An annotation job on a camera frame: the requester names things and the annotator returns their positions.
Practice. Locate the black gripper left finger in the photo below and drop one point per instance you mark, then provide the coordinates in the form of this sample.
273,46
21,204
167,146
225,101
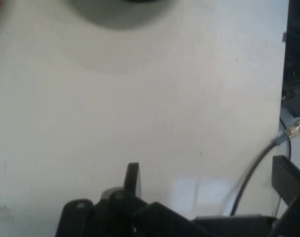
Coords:
115,217

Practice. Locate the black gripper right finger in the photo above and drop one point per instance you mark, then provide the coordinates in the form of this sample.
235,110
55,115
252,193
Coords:
294,187

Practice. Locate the black equipment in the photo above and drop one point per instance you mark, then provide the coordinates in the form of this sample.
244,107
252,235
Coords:
298,49

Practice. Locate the green glass bowl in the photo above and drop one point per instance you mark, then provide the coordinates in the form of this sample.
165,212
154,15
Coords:
120,17

